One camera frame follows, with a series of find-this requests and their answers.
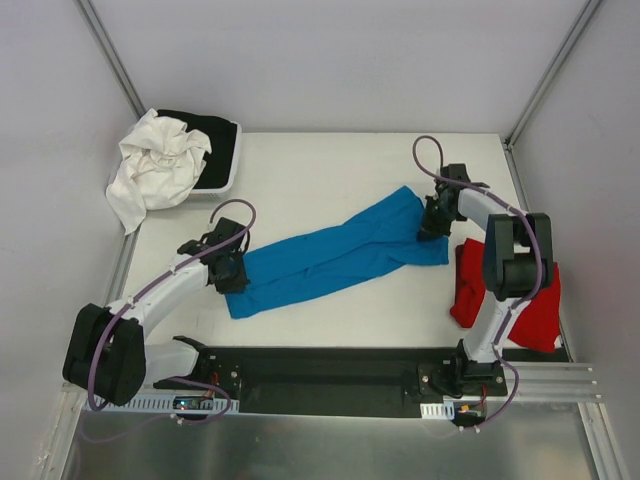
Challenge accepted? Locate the blue t-shirt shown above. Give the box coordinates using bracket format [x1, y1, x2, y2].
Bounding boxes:
[225, 186, 449, 320]

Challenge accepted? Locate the white laundry basket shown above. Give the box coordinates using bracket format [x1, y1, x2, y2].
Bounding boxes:
[106, 109, 242, 210]

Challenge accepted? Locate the white t-shirt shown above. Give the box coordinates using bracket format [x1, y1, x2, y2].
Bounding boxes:
[106, 109, 212, 235]

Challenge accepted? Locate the red t-shirt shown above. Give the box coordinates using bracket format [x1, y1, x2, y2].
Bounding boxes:
[450, 239, 561, 353]

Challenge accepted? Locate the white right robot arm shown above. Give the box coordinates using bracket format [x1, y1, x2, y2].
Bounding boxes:
[417, 164, 554, 398]

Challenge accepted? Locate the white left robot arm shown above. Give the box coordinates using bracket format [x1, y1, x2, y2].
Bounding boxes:
[62, 217, 250, 406]

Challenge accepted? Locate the black t-shirt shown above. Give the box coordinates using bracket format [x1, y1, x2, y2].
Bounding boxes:
[158, 109, 241, 190]

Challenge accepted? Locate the black robot base mount plate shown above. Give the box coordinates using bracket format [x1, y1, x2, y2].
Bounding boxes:
[188, 347, 507, 418]

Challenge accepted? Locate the white slotted cable duct left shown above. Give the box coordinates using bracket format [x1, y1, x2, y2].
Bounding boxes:
[101, 393, 239, 415]

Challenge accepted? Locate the white slotted cable duct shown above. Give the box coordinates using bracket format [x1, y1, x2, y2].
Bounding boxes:
[101, 393, 239, 415]
[420, 401, 455, 421]

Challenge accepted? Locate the aluminium table edge rail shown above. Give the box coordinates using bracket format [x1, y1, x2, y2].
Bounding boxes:
[94, 362, 603, 407]

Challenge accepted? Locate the white slotted cable duct right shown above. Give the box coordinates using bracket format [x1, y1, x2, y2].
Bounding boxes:
[420, 401, 455, 421]

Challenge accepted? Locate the aluminium frame post right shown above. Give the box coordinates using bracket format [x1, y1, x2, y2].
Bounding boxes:
[503, 0, 606, 151]

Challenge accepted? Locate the aluminium frame post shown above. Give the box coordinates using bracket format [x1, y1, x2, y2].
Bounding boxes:
[73, 0, 146, 118]
[503, 0, 606, 151]

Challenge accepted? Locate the aluminium frame post left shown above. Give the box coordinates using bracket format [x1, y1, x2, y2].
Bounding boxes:
[73, 0, 146, 118]

